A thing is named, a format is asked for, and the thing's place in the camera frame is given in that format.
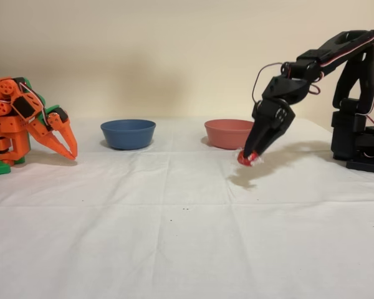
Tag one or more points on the red candy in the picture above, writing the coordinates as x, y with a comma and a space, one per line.
243, 159

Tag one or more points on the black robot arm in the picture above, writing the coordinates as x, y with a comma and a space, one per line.
343, 130

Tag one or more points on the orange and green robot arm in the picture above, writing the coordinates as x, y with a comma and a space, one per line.
6, 124

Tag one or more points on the red bowl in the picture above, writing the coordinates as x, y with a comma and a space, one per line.
224, 134

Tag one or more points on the blue bowl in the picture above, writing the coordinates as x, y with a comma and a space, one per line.
127, 134

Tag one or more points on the white tablecloth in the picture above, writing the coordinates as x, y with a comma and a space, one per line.
174, 236

